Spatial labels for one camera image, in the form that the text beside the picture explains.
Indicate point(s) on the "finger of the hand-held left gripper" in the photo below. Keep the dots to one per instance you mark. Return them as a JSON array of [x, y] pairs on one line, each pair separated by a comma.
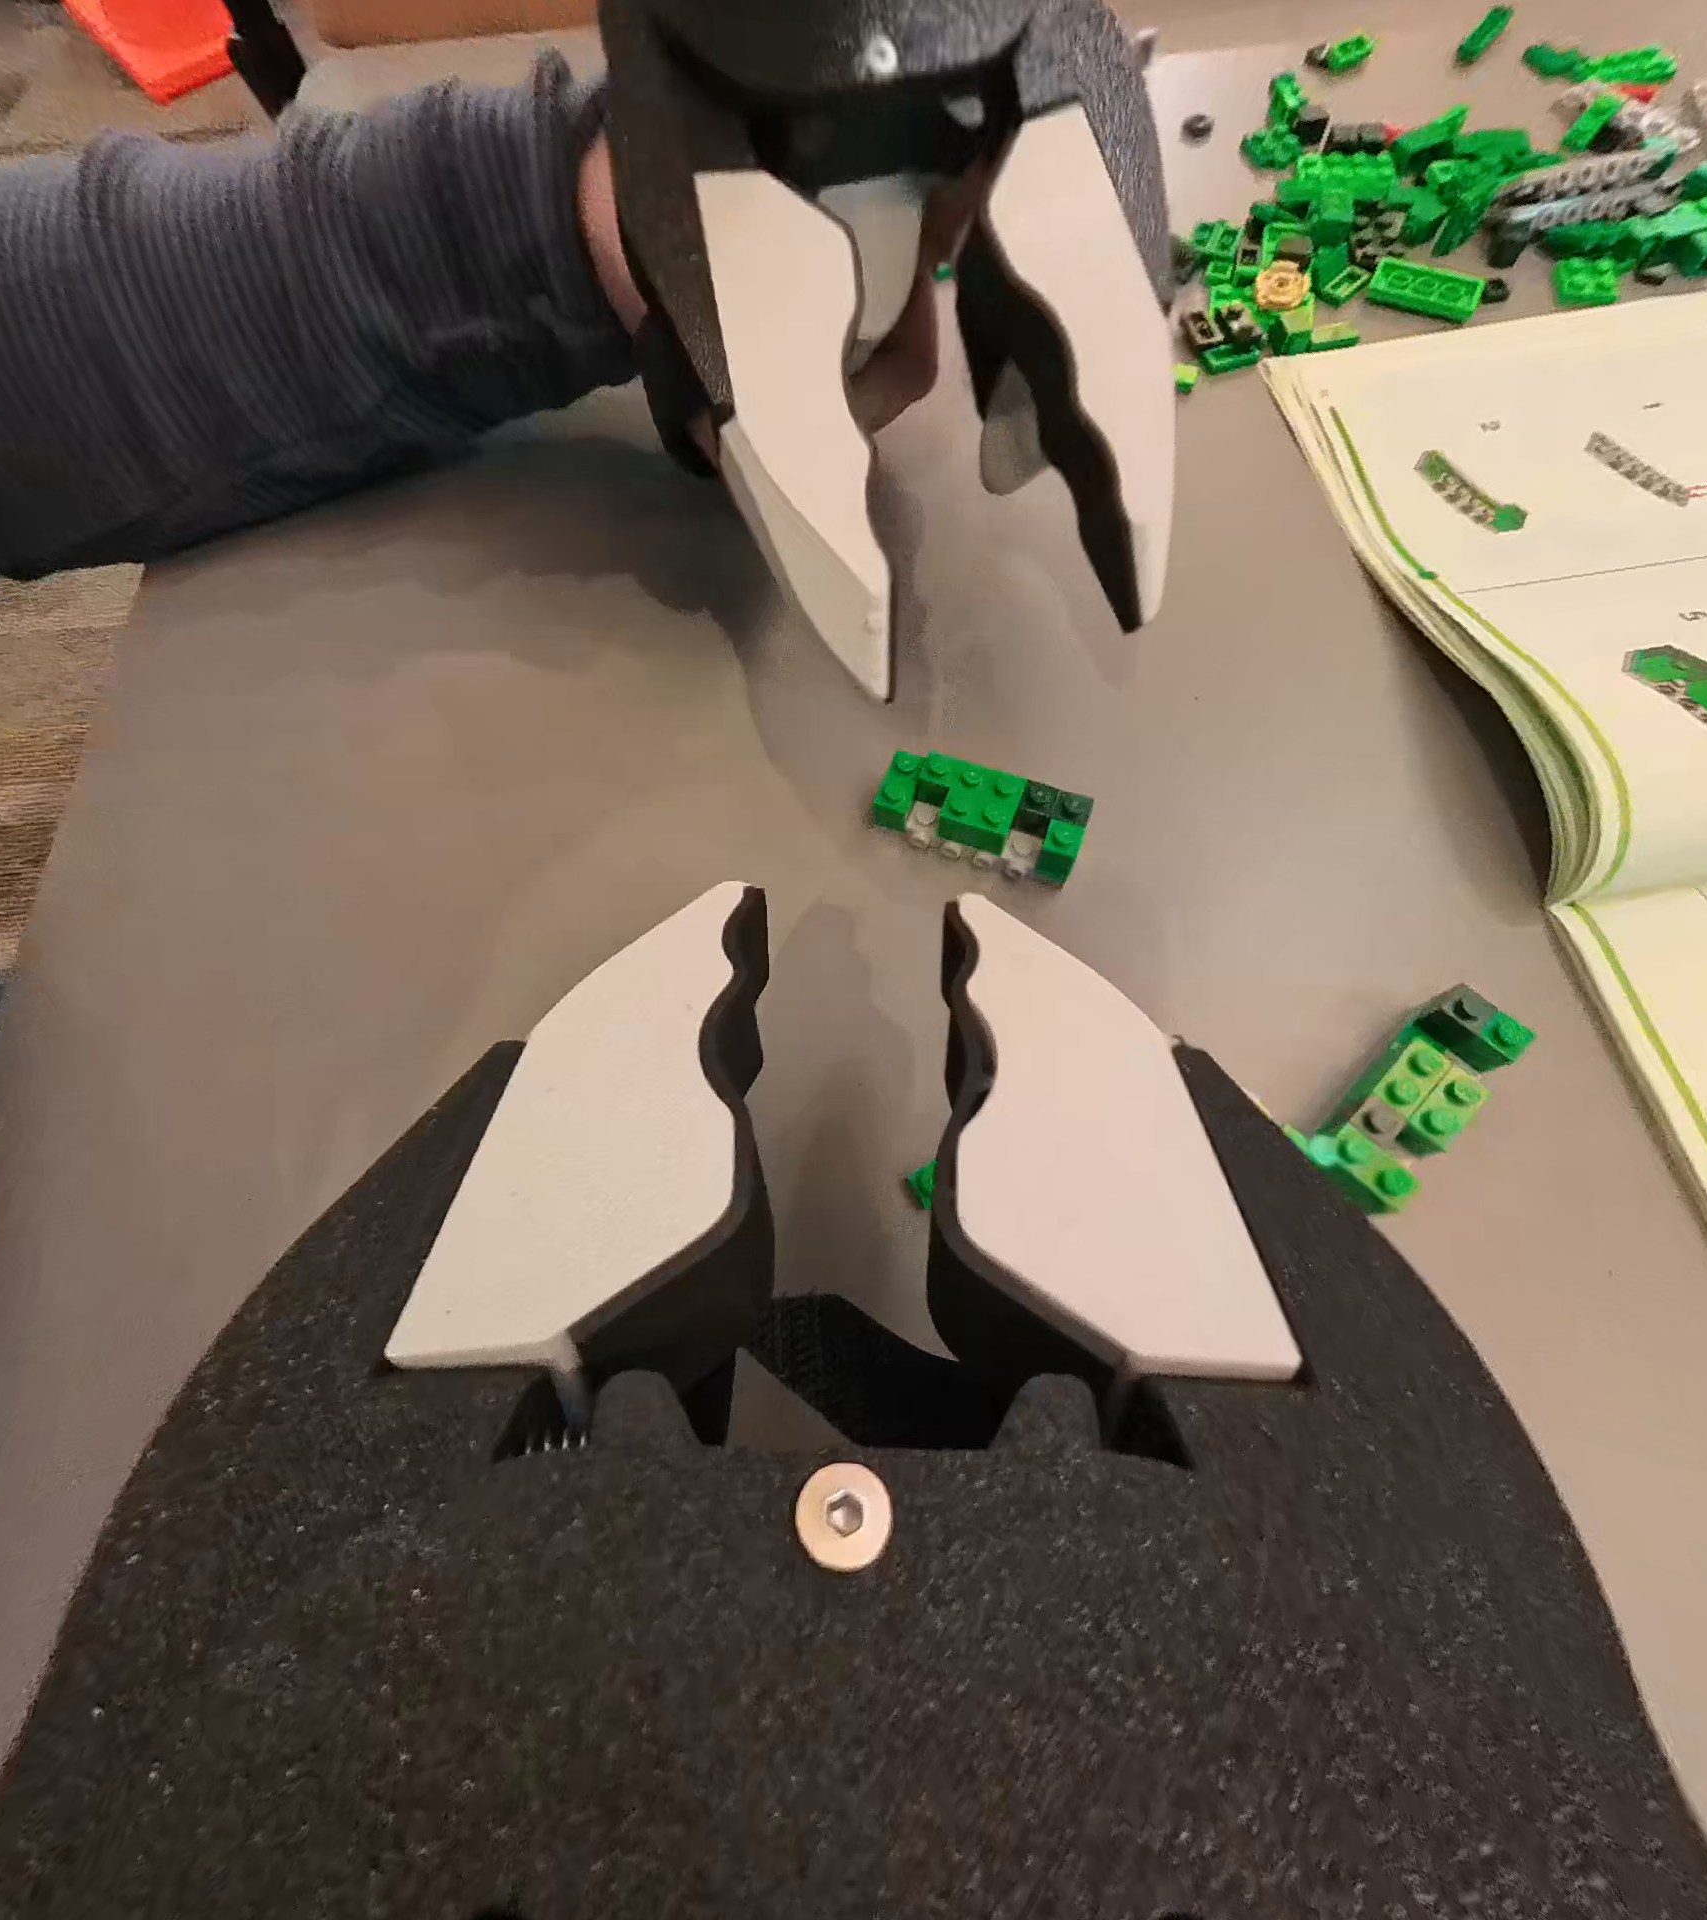
[[778, 375], [1094, 301]]

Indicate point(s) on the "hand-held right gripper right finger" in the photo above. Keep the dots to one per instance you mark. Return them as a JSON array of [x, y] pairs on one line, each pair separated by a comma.
[[1108, 1201]]

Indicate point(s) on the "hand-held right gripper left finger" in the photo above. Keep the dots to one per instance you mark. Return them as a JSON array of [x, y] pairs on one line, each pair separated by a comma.
[[598, 1171]]

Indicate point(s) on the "straight green brick assembly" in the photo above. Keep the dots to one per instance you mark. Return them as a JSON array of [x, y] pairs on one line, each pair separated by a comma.
[[974, 810]]

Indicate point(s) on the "person's left forearm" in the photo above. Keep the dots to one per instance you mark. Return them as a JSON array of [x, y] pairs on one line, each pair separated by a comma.
[[268, 301]]

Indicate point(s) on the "person's left hand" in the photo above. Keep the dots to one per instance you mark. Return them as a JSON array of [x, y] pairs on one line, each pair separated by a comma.
[[902, 375]]

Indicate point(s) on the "small green brick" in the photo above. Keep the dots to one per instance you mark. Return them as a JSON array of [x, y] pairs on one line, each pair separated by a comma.
[[924, 1185]]

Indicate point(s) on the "curved green brick assembly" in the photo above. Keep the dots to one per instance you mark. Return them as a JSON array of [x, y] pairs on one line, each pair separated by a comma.
[[1408, 1095]]

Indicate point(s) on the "pile of loose bricks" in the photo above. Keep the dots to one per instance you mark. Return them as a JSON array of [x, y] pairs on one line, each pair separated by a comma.
[[1408, 164]]

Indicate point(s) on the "black chair leg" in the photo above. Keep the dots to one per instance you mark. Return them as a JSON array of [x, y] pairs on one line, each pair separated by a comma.
[[264, 53]]

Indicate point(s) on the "building instruction booklet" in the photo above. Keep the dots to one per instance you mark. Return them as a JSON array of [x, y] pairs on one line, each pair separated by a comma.
[[1618, 525]]

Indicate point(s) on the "orange plastic object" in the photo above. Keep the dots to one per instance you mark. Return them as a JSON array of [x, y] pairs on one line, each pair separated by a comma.
[[148, 38]]

